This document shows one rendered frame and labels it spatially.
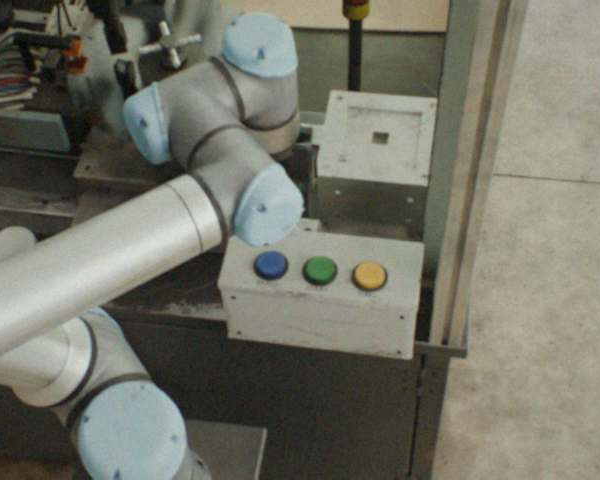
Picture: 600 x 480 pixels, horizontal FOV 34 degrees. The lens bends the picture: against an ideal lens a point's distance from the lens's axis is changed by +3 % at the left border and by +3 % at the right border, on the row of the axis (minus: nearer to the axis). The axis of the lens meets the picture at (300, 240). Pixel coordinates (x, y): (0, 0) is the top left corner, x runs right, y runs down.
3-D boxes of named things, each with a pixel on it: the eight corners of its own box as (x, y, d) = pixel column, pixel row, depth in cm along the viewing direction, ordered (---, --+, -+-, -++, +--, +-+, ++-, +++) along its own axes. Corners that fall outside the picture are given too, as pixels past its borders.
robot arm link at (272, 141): (226, 128, 107) (240, 76, 112) (231, 155, 111) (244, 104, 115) (292, 134, 106) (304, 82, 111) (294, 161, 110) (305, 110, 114)
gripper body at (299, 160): (309, 224, 119) (305, 161, 109) (242, 217, 120) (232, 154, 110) (318, 178, 123) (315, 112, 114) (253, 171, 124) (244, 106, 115)
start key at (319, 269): (336, 265, 135) (336, 257, 134) (332, 288, 133) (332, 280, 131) (308, 262, 136) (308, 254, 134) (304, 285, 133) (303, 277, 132)
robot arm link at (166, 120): (165, 152, 93) (260, 104, 96) (109, 84, 98) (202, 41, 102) (177, 203, 99) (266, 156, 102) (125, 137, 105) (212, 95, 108)
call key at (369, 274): (385, 271, 134) (385, 262, 133) (382, 294, 132) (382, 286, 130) (357, 267, 135) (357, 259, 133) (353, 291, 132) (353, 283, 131)
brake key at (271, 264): (287, 260, 136) (287, 252, 134) (283, 283, 134) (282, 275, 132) (260, 257, 137) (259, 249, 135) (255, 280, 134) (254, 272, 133)
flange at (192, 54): (129, 54, 153) (126, 42, 151) (195, 34, 156) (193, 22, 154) (151, 100, 147) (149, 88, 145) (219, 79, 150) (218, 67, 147)
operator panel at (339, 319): (417, 299, 148) (424, 242, 136) (411, 361, 141) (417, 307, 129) (241, 279, 151) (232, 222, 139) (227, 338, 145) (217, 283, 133)
